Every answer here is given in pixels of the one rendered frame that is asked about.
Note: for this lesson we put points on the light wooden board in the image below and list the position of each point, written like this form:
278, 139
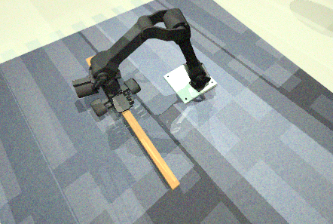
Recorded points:
151, 150

